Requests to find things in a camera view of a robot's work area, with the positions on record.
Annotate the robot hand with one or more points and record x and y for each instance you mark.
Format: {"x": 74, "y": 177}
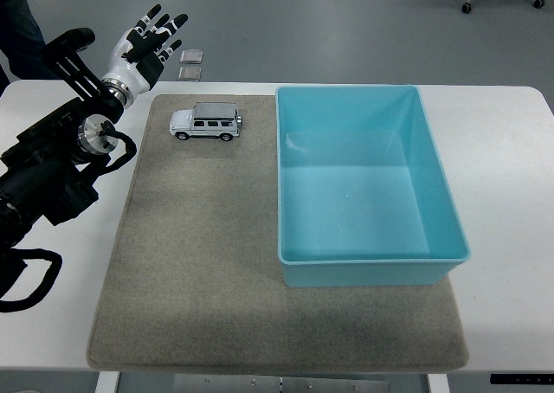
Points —
{"x": 123, "y": 66}

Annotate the white toy car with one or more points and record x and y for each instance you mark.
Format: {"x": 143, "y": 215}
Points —
{"x": 208, "y": 122}

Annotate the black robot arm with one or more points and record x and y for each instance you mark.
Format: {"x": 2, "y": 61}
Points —
{"x": 43, "y": 172}

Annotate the blue plastic box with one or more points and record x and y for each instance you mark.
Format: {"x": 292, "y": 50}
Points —
{"x": 355, "y": 211}

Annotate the silver floor outlet plate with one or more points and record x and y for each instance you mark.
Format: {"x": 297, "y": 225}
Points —
{"x": 190, "y": 73}
{"x": 191, "y": 56}

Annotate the person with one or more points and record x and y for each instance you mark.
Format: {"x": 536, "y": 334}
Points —
{"x": 17, "y": 29}

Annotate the grey felt mat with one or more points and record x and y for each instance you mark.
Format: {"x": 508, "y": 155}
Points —
{"x": 195, "y": 259}

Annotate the white table leg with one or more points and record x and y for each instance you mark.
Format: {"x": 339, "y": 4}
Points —
{"x": 438, "y": 384}
{"x": 106, "y": 384}

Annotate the black caster wheel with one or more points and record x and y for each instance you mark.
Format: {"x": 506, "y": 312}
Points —
{"x": 539, "y": 2}
{"x": 466, "y": 8}

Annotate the grey metal plate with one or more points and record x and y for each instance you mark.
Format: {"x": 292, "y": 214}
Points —
{"x": 324, "y": 386}

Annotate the black table control panel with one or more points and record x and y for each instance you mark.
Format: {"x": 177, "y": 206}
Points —
{"x": 521, "y": 379}

